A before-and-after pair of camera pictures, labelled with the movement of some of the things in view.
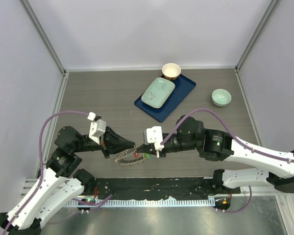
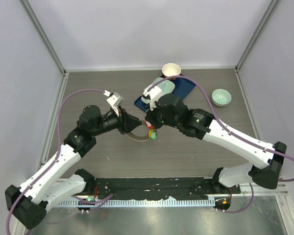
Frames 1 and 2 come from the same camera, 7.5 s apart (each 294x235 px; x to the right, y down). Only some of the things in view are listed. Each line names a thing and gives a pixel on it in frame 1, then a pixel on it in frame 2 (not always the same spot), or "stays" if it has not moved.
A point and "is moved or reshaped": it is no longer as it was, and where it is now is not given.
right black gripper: [146, 148] to [151, 117]
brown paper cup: [171, 71] stays
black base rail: [157, 188] stays
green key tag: [148, 156] is moved or reshaped
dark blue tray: [183, 86] stays
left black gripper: [113, 143] to [126, 122]
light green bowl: [221, 97] stays
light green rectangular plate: [157, 93] stays
